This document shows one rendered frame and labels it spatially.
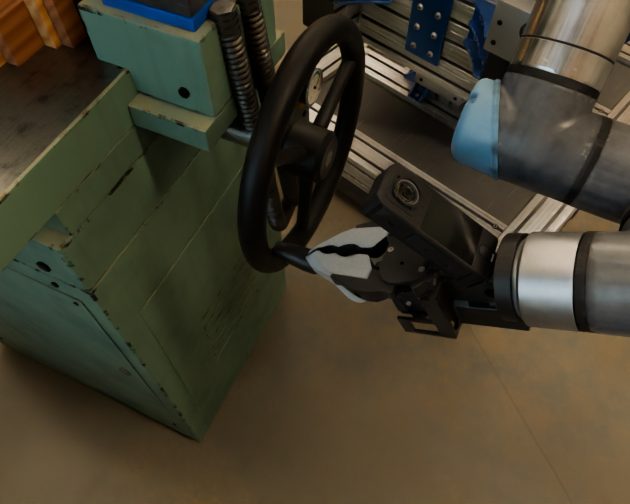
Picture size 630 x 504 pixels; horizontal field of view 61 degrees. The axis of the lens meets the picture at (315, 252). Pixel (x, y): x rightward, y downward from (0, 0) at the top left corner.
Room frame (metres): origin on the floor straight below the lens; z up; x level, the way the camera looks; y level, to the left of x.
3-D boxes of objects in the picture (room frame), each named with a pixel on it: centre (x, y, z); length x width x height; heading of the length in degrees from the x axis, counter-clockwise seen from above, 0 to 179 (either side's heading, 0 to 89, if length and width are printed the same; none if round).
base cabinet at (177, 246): (0.61, 0.43, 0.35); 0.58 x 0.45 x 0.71; 65
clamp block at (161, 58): (0.50, 0.13, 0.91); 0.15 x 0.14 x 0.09; 155
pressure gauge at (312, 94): (0.71, 0.02, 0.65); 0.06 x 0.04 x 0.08; 155
